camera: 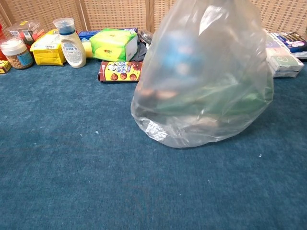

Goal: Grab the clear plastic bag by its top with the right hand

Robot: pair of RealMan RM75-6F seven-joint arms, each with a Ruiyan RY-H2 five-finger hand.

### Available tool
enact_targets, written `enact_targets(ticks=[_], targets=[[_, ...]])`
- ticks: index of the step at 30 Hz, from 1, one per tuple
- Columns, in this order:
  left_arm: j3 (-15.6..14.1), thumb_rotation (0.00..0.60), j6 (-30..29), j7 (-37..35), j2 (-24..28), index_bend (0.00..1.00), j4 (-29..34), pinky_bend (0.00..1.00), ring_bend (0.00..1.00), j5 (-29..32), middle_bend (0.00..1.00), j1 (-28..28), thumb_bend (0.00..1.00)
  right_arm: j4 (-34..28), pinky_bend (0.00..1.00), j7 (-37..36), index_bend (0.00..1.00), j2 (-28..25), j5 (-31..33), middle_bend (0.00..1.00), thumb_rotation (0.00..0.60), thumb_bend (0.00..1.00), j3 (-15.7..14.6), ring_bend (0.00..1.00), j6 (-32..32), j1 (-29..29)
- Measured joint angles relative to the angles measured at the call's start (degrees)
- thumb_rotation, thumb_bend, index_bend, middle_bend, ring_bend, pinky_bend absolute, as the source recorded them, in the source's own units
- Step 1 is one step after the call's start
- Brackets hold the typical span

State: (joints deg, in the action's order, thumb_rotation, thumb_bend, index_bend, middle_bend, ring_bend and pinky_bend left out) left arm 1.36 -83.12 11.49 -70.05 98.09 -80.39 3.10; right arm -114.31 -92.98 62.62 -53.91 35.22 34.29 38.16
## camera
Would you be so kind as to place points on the clear plastic bag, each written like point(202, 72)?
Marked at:
point(204, 72)

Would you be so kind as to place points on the copper coloured tube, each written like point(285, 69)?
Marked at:
point(158, 94)

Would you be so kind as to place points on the Hello Panda biscuit box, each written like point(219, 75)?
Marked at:
point(120, 71)

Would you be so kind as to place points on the dark grey cloth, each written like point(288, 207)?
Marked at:
point(141, 52)

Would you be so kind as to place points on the green packet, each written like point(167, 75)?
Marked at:
point(216, 98)

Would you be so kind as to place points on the crumpled dark clear wrapper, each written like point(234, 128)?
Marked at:
point(146, 37)

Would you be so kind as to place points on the blue carpet table mat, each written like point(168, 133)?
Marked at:
point(84, 155)

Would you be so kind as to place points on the green tissue pack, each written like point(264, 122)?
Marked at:
point(112, 44)

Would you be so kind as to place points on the yellow sponge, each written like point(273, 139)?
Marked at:
point(88, 50)

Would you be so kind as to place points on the blue flat box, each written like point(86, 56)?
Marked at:
point(85, 35)

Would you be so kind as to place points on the white bottle blue cap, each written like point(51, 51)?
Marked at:
point(72, 48)

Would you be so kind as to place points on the wicker folding screen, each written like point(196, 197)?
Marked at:
point(112, 13)

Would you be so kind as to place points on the pastel tissue multipack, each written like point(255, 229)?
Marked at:
point(284, 62)

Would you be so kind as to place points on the nut jar white lid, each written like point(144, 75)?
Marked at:
point(16, 56)

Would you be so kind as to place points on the clear plastic box red contents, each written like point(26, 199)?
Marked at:
point(26, 31)

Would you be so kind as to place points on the small red yellow box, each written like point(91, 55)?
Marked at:
point(4, 67)

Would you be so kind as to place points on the dark blue snack packet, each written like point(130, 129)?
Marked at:
point(293, 43)

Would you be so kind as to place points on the red cylindrical snack canister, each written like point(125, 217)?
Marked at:
point(2, 43)

